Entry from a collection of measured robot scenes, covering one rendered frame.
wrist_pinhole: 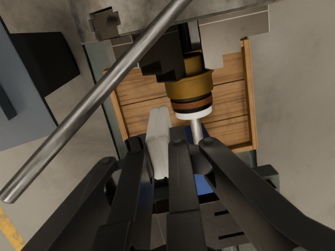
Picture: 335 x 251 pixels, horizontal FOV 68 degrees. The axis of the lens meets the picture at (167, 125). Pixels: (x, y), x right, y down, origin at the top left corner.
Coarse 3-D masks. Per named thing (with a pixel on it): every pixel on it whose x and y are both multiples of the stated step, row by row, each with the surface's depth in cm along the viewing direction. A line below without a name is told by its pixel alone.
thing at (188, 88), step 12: (192, 60) 40; (192, 72) 40; (204, 72) 40; (168, 84) 42; (180, 84) 40; (192, 84) 40; (204, 84) 41; (168, 96) 43; (180, 96) 41; (192, 96) 41; (204, 96) 42; (180, 108) 42; (192, 108) 42; (204, 108) 42
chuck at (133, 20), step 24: (72, 0) 31; (96, 0) 27; (120, 0) 26; (144, 0) 25; (168, 0) 25; (192, 0) 25; (216, 0) 25; (240, 0) 26; (264, 0) 28; (144, 24) 26
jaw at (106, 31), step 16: (96, 16) 29; (112, 16) 28; (112, 32) 29; (176, 32) 37; (160, 48) 34; (176, 48) 37; (144, 64) 31; (160, 64) 34; (176, 64) 37; (160, 80) 39; (176, 80) 38
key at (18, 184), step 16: (176, 0) 18; (160, 16) 18; (176, 16) 18; (144, 32) 18; (160, 32) 18; (128, 48) 18; (144, 48) 18; (128, 64) 17; (112, 80) 17; (96, 96) 17; (80, 112) 17; (64, 128) 17; (48, 144) 16; (64, 144) 17; (32, 160) 16; (48, 160) 17; (16, 176) 16; (32, 176) 16; (0, 192) 16; (16, 192) 16
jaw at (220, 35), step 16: (224, 16) 38; (240, 16) 37; (256, 16) 37; (208, 32) 39; (224, 32) 38; (240, 32) 38; (256, 32) 38; (208, 48) 40; (224, 48) 39; (240, 48) 39; (208, 64) 40
